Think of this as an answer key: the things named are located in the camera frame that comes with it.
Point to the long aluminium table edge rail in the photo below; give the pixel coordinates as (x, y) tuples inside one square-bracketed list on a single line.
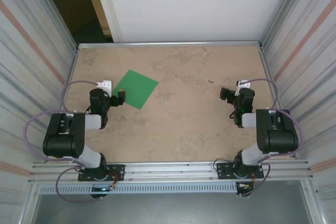
[(170, 43)]

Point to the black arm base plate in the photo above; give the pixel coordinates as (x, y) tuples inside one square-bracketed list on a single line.
[(222, 171), (119, 171)]

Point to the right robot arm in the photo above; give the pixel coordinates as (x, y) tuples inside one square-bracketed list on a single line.
[(278, 140)]

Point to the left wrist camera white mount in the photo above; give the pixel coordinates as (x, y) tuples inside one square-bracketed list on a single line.
[(105, 85)]

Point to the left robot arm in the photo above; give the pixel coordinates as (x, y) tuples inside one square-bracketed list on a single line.
[(63, 142)]

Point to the short aluminium table edge rail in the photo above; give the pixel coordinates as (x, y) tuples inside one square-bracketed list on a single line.
[(265, 61), (74, 58)]

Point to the white connector plug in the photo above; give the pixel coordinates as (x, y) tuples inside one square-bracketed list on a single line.
[(242, 186)]

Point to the white door frame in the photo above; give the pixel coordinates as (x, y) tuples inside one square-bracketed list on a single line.
[(110, 11)]

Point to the green square paper sheet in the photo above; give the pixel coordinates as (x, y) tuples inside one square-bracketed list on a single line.
[(136, 87)]

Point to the wide aluminium mounting rail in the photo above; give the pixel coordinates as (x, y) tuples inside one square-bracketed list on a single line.
[(170, 171)]

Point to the small circuit board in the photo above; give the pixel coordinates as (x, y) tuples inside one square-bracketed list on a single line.
[(101, 189)]

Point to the translucent ribbed side panel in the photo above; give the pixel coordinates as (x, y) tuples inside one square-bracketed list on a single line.
[(26, 51), (309, 51)]

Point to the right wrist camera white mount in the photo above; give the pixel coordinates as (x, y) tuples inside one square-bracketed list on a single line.
[(245, 84)]

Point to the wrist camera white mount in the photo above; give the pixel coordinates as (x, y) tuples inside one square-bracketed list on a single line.
[(105, 85), (245, 84)]

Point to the grey metal shelf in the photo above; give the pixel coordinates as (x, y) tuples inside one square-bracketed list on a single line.
[(170, 208)]

